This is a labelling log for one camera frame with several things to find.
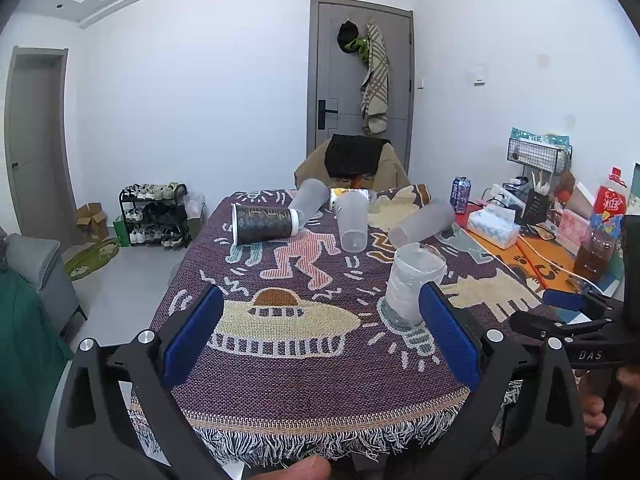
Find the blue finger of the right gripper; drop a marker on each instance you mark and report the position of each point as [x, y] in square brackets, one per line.
[540, 328]
[563, 300]

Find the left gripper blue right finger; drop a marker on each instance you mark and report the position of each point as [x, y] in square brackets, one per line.
[460, 351]

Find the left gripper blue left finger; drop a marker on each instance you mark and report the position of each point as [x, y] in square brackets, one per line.
[184, 336]

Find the clear plastic cup white label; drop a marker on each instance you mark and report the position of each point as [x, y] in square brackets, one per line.
[414, 265]

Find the large frosted plastic cup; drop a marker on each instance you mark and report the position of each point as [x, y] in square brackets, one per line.
[431, 219]

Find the dark patterned paper cup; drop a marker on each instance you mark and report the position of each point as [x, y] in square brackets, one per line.
[257, 224]

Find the frosted plastic cup middle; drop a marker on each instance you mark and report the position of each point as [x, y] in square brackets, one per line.
[352, 222]

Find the frosted plastic cup far left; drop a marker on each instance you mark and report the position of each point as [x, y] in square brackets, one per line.
[309, 198]

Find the person's right hand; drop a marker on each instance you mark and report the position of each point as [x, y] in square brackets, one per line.
[593, 405]

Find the person's left hand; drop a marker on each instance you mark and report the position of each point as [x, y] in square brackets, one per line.
[311, 468]

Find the orange cat desk mat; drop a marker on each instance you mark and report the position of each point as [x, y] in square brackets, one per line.
[541, 264]

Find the brown transparent drawer box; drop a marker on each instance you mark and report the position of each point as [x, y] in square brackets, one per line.
[594, 254]

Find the pink floral box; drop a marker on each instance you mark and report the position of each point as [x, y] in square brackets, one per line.
[571, 231]

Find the black utensil holder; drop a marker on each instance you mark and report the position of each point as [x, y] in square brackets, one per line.
[536, 208]

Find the red label bottle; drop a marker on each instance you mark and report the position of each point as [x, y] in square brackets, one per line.
[610, 205]

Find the white tissue box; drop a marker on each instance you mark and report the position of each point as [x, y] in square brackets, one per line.
[493, 227]

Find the white power strip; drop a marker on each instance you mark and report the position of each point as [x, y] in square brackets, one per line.
[501, 196]

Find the green round floor mat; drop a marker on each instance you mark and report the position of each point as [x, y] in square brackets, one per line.
[92, 258]

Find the black shoe rack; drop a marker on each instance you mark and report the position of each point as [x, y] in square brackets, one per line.
[155, 214]

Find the purple patterned woven blanket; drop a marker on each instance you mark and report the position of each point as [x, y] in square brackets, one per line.
[308, 358]

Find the purple drink can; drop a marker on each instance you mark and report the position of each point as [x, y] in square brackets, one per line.
[460, 194]

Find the green cloth on sofa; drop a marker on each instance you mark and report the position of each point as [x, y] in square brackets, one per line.
[33, 357]

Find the cardboard box on floor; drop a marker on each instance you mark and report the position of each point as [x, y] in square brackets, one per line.
[91, 222]

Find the grey sofa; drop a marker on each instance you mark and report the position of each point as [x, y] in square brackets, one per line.
[39, 262]

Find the small clear jar silver label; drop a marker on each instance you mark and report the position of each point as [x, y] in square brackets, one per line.
[337, 193]

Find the grey side door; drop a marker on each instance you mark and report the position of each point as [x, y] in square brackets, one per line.
[34, 136]

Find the black garment on chair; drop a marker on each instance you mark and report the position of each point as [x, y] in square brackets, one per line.
[348, 157]

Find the plaid scarf on door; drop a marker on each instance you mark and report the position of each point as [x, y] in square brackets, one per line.
[374, 89]

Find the grey entrance door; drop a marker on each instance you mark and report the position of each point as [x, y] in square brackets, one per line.
[335, 77]

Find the black hat on door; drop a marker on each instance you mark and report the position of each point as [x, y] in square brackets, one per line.
[347, 34]

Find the black wire basket shelf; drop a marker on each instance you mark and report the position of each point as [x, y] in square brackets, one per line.
[551, 158]

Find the white wall switch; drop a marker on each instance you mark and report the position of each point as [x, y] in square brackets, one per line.
[478, 76]

